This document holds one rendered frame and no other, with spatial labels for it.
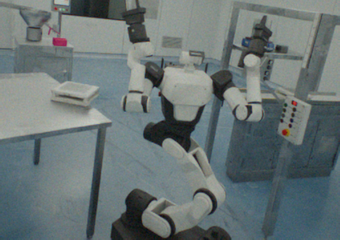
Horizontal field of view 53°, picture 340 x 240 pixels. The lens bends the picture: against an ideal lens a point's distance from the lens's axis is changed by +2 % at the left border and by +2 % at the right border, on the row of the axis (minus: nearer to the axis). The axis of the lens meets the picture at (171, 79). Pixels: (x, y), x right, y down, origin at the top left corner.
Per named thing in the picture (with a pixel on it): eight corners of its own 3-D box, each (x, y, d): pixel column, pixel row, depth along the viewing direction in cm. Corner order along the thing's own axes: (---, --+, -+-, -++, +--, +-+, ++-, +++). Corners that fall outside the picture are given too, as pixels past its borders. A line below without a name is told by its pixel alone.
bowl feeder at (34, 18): (20, 42, 412) (20, 10, 402) (16, 36, 441) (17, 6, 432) (62, 44, 436) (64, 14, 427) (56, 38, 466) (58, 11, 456)
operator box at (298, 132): (294, 145, 208) (305, 105, 202) (276, 133, 224) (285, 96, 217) (302, 145, 211) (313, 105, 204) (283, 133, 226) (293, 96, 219)
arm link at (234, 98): (236, 128, 169) (217, 98, 184) (254, 129, 175) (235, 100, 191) (248, 112, 163) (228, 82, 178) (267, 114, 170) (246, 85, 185)
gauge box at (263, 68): (248, 79, 276) (253, 55, 271) (241, 76, 285) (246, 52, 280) (269, 80, 284) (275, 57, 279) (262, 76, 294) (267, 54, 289)
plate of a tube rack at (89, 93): (50, 92, 221) (50, 89, 220) (66, 83, 245) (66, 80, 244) (87, 99, 219) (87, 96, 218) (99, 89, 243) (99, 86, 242)
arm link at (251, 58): (263, 47, 168) (257, 68, 167) (265, 54, 178) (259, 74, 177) (242, 42, 173) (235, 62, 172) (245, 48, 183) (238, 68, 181)
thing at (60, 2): (50, 40, 449) (53, -8, 433) (49, 38, 457) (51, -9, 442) (68, 41, 460) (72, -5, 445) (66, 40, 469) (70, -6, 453)
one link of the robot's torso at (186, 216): (147, 222, 204) (200, 187, 179) (166, 207, 220) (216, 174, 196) (161, 246, 200) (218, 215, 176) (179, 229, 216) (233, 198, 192)
